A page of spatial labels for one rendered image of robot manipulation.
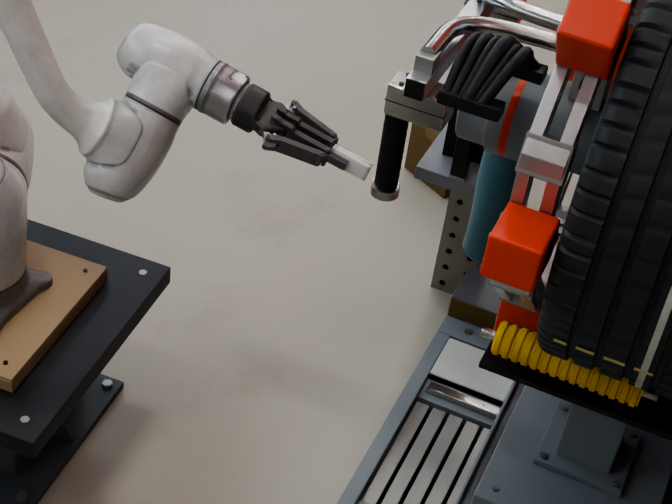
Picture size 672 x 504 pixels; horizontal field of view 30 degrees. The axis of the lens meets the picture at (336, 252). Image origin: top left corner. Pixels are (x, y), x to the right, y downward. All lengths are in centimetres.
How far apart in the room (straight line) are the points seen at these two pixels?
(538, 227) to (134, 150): 69
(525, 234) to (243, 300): 126
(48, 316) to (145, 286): 21
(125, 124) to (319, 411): 85
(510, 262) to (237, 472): 98
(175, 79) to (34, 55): 22
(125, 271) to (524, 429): 80
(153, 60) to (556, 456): 98
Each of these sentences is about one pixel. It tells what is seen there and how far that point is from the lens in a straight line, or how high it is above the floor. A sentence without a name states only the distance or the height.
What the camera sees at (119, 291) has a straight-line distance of 237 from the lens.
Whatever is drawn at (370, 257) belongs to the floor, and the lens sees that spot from 297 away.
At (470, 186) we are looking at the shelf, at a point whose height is 45.
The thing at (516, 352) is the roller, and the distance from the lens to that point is 203.
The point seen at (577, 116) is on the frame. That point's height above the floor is 101.
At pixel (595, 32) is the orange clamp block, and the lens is 161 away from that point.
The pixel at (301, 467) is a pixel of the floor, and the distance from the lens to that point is 248.
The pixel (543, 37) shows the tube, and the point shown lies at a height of 101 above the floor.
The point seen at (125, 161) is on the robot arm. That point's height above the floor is 69.
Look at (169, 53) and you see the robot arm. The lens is 203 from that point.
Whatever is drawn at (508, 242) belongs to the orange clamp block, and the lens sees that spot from 163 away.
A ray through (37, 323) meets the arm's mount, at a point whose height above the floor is 33.
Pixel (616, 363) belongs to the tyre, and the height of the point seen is 70.
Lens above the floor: 187
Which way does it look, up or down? 39 degrees down
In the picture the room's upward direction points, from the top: 8 degrees clockwise
